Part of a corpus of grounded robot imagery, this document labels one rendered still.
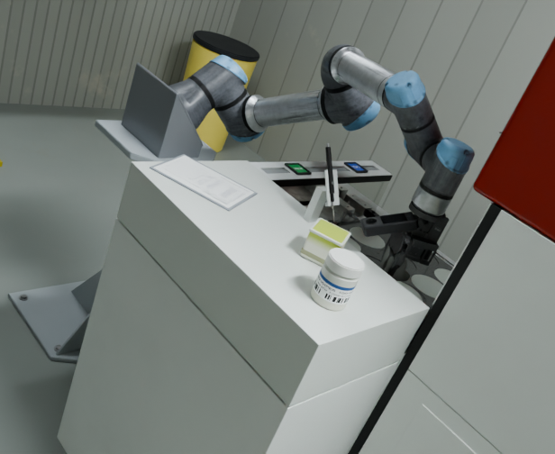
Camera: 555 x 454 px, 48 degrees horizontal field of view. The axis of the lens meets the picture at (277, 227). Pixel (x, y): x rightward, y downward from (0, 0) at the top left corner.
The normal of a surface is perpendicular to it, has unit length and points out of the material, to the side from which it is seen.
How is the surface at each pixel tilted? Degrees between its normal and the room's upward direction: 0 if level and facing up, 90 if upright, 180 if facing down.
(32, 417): 0
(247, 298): 90
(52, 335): 0
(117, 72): 90
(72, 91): 90
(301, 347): 90
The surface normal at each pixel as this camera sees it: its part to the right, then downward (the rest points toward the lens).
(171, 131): 0.63, 0.54
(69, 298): 0.34, -0.83
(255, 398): -0.70, 0.08
